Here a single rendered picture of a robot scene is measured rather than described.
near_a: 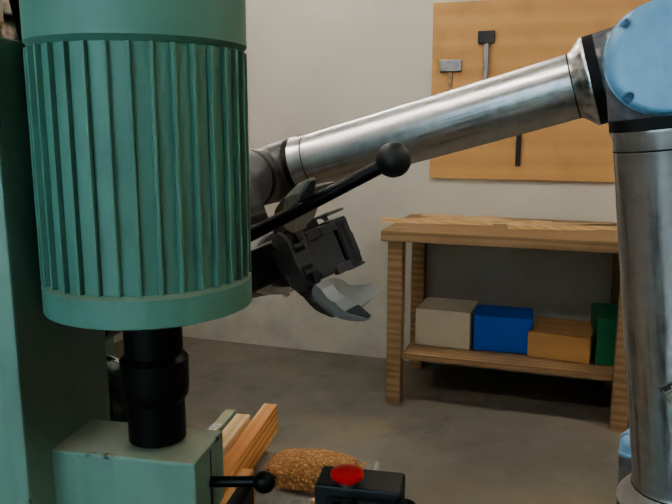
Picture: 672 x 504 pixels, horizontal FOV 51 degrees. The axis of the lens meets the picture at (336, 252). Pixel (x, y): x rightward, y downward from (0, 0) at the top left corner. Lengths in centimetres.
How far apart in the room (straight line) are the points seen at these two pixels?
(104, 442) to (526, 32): 332
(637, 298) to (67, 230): 60
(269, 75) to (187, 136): 358
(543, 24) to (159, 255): 334
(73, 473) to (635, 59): 67
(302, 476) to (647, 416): 41
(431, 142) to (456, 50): 283
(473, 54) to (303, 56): 94
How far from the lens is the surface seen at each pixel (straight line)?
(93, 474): 68
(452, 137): 98
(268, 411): 100
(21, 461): 66
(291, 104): 405
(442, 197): 383
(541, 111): 96
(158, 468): 65
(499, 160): 375
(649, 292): 84
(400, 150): 68
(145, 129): 53
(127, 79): 53
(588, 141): 373
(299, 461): 90
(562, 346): 342
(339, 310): 73
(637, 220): 82
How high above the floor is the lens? 133
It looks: 10 degrees down
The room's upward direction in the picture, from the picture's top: straight up
